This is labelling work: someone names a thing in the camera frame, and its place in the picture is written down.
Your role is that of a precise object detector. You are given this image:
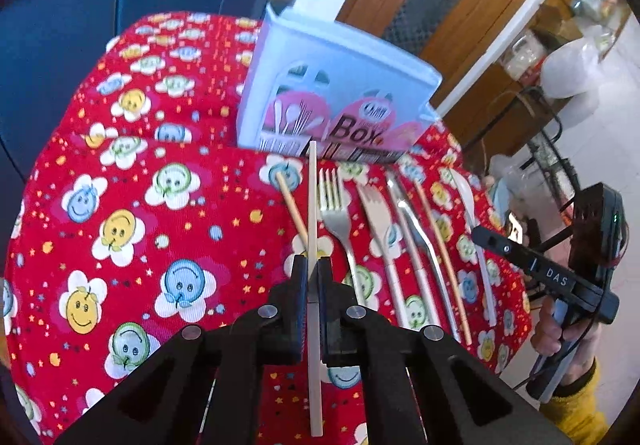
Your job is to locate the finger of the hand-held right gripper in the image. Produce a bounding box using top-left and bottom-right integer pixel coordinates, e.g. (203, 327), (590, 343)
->
(472, 224), (540, 277)

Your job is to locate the white plastic spoon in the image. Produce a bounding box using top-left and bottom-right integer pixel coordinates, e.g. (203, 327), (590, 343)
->
(450, 168), (499, 328)

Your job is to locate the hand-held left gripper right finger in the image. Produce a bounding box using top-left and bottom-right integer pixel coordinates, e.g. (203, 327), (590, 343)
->
(319, 256), (575, 445)

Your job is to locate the black metal wire rack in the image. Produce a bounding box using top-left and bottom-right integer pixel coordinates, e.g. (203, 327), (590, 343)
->
(517, 87), (603, 231)

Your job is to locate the red smiley flower tablecloth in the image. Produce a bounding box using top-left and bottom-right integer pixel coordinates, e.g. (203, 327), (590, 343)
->
(0, 12), (534, 445)

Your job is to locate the wooden shelf unit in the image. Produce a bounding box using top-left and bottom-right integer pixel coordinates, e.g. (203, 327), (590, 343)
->
(440, 0), (632, 160)

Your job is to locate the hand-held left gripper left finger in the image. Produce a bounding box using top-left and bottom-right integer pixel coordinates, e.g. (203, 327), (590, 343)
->
(54, 255), (308, 445)

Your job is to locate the white plastic bag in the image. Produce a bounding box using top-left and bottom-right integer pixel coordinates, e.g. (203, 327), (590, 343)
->
(541, 36), (603, 100)

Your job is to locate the cream plastic chopstick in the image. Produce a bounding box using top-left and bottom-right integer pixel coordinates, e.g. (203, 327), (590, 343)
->
(307, 141), (324, 437)

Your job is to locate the light blue utensil box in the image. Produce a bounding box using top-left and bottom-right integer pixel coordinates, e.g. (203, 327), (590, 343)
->
(235, 2), (444, 164)

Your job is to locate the person's right hand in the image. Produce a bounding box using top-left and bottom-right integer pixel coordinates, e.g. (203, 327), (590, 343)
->
(530, 297), (601, 379)

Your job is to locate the clear plastic container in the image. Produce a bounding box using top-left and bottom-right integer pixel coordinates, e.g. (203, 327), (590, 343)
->
(501, 31), (547, 82)

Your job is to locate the cream plastic spork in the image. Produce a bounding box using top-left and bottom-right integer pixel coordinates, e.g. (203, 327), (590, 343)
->
(356, 184), (407, 329)

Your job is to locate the wooden chopstick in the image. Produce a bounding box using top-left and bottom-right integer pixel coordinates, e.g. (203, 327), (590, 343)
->
(413, 179), (473, 346)
(274, 170), (310, 248)

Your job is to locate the curved metal knife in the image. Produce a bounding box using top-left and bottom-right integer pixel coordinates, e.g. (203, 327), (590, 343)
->
(397, 202), (461, 343)

